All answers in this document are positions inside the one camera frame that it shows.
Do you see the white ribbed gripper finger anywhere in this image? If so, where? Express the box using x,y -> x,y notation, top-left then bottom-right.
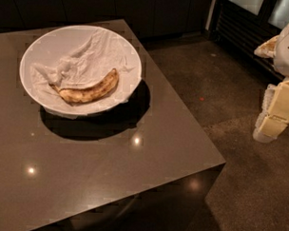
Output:
252,84 -> 276,144

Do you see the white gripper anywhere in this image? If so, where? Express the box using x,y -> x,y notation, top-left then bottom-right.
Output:
261,23 -> 289,138

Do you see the ripe spotted banana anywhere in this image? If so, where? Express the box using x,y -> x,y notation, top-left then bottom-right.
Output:
50,68 -> 119,104

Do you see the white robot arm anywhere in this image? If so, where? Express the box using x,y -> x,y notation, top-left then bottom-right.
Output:
253,23 -> 289,144

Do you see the white bowl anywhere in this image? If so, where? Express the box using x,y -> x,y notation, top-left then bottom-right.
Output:
17,22 -> 145,118

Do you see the white paper towel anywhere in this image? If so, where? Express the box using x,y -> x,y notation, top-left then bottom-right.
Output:
29,29 -> 144,122

